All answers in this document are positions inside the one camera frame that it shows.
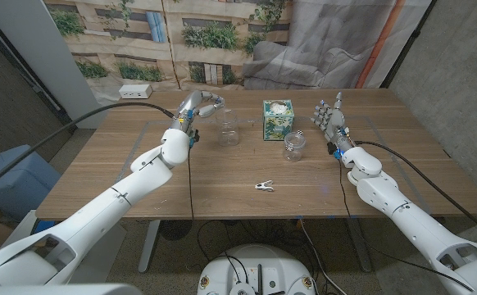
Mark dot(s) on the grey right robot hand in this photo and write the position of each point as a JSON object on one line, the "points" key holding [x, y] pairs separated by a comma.
{"points": [[334, 121]]}

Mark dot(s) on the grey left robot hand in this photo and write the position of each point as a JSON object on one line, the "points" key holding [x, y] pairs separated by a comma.
{"points": [[191, 106]]}

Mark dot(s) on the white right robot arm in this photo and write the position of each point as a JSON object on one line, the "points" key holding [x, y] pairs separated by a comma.
{"points": [[410, 221]]}

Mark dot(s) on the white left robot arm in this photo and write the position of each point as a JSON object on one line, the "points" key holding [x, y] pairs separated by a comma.
{"points": [[107, 205]]}

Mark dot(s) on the clear glass beaker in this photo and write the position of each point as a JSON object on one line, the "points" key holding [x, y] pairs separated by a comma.
{"points": [[227, 131]]}

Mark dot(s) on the glass jar with clip lid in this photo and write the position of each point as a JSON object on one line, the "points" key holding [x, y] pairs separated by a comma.
{"points": [[293, 147]]}

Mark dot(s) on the green floral tissue box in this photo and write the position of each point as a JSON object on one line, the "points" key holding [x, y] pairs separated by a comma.
{"points": [[278, 125]]}

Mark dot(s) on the white clip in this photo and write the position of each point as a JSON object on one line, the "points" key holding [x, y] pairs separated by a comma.
{"points": [[264, 187]]}

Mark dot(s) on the white power strip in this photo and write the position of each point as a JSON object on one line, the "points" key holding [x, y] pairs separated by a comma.
{"points": [[135, 91]]}

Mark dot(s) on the printed fabric backdrop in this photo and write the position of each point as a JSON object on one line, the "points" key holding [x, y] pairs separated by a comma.
{"points": [[304, 49]]}

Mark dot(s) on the black backdrop stand pole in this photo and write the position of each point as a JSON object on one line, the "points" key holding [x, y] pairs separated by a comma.
{"points": [[406, 45]]}

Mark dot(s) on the black round floor fan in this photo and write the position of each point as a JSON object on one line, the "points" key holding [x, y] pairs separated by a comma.
{"points": [[175, 229]]}

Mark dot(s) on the metal table leg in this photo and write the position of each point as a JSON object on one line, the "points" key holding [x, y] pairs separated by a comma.
{"points": [[359, 246], [149, 246]]}

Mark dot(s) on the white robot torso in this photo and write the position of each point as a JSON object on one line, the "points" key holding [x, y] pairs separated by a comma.
{"points": [[259, 262]]}

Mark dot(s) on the blue plastic bin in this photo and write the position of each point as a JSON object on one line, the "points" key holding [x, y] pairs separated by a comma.
{"points": [[17, 184]]}

